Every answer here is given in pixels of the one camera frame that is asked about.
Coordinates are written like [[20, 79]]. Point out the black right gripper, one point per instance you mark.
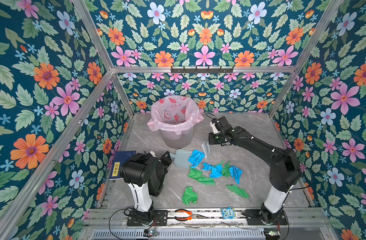
[[211, 139]]

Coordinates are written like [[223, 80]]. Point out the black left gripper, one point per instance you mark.
[[166, 161]]

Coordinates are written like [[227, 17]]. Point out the pale green hand brush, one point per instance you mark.
[[205, 148]]

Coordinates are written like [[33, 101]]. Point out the pale green dustpan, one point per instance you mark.
[[180, 158]]

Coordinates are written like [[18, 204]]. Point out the blue paper scrap top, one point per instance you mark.
[[196, 158]]

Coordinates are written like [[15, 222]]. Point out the blue paper scrap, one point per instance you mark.
[[236, 173], [215, 171], [196, 158]]

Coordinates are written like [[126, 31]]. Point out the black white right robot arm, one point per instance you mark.
[[284, 166]]

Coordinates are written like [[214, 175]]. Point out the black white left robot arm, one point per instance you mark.
[[145, 175]]

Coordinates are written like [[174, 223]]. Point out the silver mesh waste basket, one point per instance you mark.
[[177, 141]]

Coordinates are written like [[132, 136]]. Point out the blue paper scrap centre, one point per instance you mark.
[[215, 171]]

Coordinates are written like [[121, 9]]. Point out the green paper scrap centre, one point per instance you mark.
[[225, 172]]

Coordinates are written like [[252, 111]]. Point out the green paper scrap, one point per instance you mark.
[[225, 172], [206, 181], [195, 174], [189, 196], [237, 190]]

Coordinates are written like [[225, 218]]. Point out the green paper scrap upper left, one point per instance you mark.
[[195, 174]]

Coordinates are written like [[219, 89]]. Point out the blue paper scrap right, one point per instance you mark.
[[236, 173]]

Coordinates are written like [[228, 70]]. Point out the green paper scrap middle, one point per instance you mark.
[[206, 181]]

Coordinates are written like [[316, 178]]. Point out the green paper scrap lower left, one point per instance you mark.
[[189, 196]]

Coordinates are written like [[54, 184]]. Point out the dark blue book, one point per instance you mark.
[[120, 158]]

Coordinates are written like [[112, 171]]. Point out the green paper scrap lower right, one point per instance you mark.
[[237, 190]]

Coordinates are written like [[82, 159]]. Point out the blue owl figurine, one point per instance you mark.
[[228, 213]]

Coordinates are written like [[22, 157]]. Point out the small circuit board left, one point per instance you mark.
[[150, 233]]

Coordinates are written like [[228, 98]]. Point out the small circuit board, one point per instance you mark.
[[150, 233], [271, 235]]

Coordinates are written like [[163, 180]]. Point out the small circuit board right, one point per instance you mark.
[[271, 235]]

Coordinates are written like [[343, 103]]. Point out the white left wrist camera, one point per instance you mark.
[[151, 154]]

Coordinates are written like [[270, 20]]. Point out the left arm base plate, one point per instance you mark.
[[143, 219]]

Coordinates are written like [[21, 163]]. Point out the orange handled pliers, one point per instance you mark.
[[183, 215]]

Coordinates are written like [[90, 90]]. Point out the black hook rail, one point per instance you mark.
[[202, 70]]

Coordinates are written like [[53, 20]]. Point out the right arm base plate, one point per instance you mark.
[[265, 217]]

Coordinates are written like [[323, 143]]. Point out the aluminium frame rails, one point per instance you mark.
[[72, 74]]

